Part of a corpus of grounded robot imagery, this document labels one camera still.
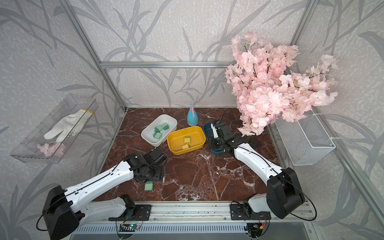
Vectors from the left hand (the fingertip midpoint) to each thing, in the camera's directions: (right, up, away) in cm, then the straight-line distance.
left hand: (157, 177), depth 78 cm
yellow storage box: (+6, +17, +23) cm, 29 cm away
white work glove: (-38, +28, -10) cm, 48 cm away
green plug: (-8, +20, +24) cm, 32 cm away
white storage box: (-8, +29, +31) cm, 43 cm away
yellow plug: (+13, +17, +21) cm, 30 cm away
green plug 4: (-6, -6, +3) cm, 9 cm away
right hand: (+28, +19, +8) cm, 35 cm away
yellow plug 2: (+13, +13, +19) cm, 26 cm away
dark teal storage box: (+29, +21, +29) cm, 46 cm away
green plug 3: (-9, +23, +27) cm, 37 cm away
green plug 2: (-3, +25, +29) cm, 38 cm away
